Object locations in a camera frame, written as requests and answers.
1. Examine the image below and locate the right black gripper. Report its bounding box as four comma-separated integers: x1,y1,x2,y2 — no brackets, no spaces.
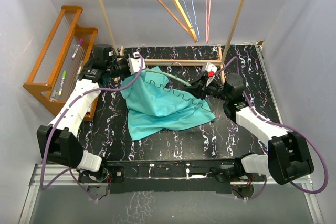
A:
183,74,230,102

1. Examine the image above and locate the green plastic hanger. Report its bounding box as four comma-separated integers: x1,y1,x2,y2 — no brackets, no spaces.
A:
141,61,212,113

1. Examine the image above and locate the teal t shirt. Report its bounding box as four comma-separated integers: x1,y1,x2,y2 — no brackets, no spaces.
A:
121,67,216,141

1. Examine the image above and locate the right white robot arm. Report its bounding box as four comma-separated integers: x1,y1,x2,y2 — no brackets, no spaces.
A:
184,72,314,185

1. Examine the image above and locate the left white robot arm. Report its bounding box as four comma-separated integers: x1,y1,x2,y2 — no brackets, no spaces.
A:
37,44,130,182

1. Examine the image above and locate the dark green marker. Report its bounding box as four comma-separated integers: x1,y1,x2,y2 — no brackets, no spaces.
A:
76,60,83,80

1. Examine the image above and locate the purple cap marker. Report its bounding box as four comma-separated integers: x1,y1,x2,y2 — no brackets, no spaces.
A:
71,39,83,60

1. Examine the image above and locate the orange wooden tiered rack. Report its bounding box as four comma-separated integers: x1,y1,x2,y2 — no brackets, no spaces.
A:
23,5,98,116

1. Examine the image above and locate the green cap marker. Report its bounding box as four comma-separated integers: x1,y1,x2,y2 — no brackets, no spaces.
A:
58,70,67,97

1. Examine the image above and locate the grey small block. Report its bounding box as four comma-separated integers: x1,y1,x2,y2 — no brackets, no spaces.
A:
50,90,59,101

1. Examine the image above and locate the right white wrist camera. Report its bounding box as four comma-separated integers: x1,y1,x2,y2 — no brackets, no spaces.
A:
201,62,217,87

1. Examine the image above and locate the wooden clothes rack frame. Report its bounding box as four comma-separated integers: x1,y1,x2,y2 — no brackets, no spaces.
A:
87,0,256,84

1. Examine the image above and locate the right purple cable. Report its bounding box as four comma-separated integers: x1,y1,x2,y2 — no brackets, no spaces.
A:
214,56,329,201

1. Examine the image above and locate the purple cable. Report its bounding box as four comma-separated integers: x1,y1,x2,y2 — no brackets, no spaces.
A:
214,56,329,201
40,52,145,201

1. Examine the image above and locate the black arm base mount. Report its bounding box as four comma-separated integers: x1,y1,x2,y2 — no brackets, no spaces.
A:
79,159,256,194

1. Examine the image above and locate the blue wire hanger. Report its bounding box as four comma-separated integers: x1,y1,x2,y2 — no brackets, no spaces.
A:
182,0,200,42

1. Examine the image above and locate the aluminium rail frame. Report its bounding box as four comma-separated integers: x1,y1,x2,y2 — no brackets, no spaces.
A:
19,166,324,223

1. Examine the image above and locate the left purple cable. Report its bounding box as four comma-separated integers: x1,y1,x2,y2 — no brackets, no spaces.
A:
40,52,145,201

